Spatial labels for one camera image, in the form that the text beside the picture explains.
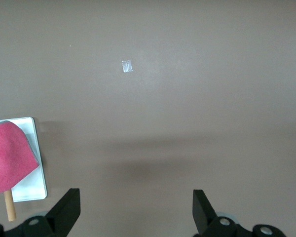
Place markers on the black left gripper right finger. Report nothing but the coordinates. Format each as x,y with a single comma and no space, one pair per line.
204,214

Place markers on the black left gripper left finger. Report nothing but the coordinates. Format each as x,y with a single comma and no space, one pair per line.
64,212

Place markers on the pink microfibre cloth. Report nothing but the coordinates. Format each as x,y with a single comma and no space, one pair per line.
7,155

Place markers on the white rectangular tray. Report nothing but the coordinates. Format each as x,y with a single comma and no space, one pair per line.
32,182

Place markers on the clear tape piece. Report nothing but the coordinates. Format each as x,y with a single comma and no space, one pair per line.
127,66

